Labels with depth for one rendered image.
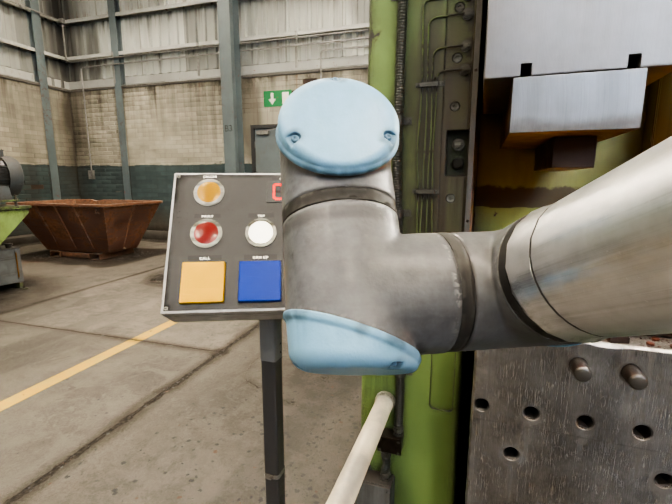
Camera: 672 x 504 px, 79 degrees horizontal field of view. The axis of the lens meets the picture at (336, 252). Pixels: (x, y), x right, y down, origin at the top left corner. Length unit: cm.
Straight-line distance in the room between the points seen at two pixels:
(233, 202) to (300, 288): 55
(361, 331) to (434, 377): 84
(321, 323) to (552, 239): 14
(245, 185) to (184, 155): 760
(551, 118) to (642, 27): 18
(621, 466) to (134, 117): 893
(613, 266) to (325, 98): 21
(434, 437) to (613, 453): 42
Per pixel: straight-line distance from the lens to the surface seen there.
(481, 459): 93
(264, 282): 74
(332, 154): 28
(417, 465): 122
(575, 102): 84
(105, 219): 661
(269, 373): 93
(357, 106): 31
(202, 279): 75
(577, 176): 132
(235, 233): 78
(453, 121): 98
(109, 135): 959
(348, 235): 27
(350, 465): 89
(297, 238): 28
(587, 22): 87
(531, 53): 85
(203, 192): 83
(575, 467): 94
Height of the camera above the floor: 119
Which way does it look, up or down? 10 degrees down
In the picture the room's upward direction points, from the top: straight up
